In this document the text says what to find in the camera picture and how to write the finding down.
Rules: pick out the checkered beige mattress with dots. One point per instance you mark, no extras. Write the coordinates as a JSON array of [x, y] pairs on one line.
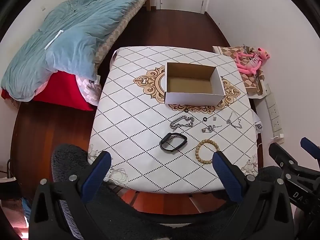
[[104, 48]]

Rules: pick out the white cardboard box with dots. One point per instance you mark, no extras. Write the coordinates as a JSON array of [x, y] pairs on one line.
[[192, 84]]

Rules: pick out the white power strip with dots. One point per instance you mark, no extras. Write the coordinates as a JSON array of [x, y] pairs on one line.
[[278, 134]]

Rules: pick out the black fitness band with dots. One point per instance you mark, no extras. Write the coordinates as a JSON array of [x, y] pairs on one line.
[[173, 142]]

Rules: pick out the black fuzzy seat cushion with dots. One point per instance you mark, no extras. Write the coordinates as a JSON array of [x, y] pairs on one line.
[[111, 214]]

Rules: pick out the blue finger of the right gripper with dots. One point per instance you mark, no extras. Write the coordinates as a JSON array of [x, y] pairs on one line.
[[310, 147]]

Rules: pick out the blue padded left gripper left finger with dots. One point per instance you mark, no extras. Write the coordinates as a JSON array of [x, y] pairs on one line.
[[94, 176]]

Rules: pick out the light blue duvet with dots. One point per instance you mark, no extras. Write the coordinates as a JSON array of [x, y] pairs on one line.
[[66, 41]]

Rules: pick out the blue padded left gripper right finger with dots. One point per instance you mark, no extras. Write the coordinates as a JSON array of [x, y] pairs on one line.
[[230, 175]]

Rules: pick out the red bed sheet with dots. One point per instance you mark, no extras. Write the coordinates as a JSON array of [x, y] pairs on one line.
[[62, 89]]

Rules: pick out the white patterned tablecloth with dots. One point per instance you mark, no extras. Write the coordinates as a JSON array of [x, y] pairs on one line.
[[132, 118]]

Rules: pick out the pink panther plush toy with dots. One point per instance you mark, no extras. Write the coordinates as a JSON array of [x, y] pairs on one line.
[[256, 60]]

